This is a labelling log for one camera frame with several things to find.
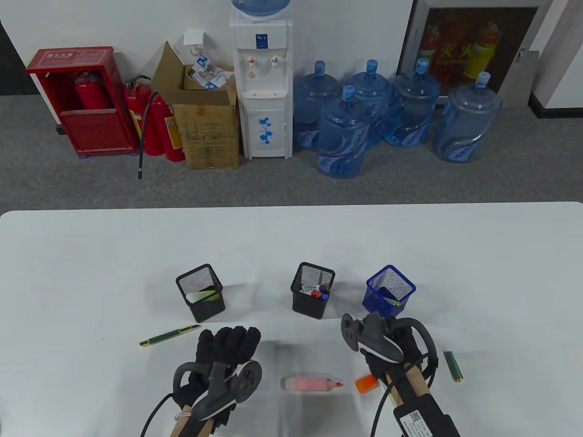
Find person's right hand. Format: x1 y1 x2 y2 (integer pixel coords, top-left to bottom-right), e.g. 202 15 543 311
363 325 424 381

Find person's left hand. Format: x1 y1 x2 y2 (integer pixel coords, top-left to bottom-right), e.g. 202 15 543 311
174 325 262 427

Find green gold pen cap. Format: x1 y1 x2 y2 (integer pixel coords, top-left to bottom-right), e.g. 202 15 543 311
443 351 464 383

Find person's left forearm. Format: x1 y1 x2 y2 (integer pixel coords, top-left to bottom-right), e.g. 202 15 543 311
171 407 215 437

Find person's right forearm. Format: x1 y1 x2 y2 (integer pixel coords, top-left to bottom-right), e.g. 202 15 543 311
385 361 434 409

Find black mesh pen holder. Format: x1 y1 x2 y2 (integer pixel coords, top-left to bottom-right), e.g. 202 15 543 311
291 262 336 319
175 264 226 324

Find blue mesh pen holder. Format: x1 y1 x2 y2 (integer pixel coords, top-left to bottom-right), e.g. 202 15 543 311
362 265 416 320

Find orange highlighter pen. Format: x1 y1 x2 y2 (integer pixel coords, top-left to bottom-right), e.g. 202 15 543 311
281 374 343 393

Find brown cardboard box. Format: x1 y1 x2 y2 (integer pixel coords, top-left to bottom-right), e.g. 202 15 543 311
150 41 240 170

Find white water dispenser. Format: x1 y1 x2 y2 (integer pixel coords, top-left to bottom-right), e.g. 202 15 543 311
229 8 293 160

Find blue water jug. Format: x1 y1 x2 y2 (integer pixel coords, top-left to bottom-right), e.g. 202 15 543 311
317 85 372 179
344 59 394 148
432 71 502 163
293 60 341 152
382 58 442 148

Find red fire extinguisher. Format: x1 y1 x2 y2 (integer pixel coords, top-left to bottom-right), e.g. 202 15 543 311
74 71 112 111
124 75 165 179
150 93 186 162

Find red fire extinguisher cabinet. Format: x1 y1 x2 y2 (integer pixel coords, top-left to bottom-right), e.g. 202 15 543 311
26 46 138 159

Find white blue packets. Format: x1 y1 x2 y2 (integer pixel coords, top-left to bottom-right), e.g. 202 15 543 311
186 55 235 91

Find grey metal cabinet door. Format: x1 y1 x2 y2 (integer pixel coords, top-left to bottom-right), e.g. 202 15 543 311
500 48 541 109

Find blue dispenser water bottle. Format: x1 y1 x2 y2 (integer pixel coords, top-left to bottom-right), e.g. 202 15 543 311
231 0 292 19

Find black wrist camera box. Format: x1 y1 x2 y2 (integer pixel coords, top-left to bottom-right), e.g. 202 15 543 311
393 394 460 437

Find glass fire hose cabinet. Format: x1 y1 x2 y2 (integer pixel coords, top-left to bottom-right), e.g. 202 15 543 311
395 0 554 98

